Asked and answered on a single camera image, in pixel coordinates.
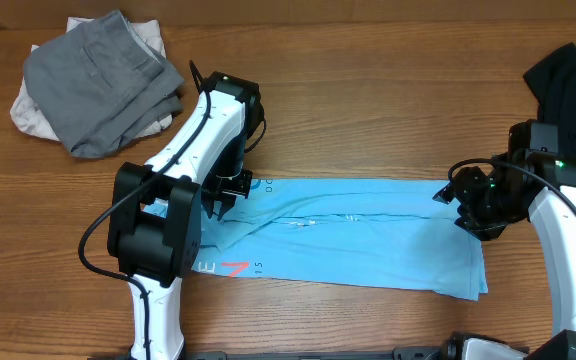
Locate light blue printed t-shirt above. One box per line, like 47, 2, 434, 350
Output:
142, 177, 489, 302

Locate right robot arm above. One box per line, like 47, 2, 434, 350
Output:
434, 120, 576, 359

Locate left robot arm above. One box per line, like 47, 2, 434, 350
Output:
107, 72, 265, 359

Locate grey folded trousers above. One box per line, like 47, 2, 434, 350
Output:
23, 10, 184, 158

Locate beige folded garment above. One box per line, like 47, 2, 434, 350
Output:
10, 20, 173, 142

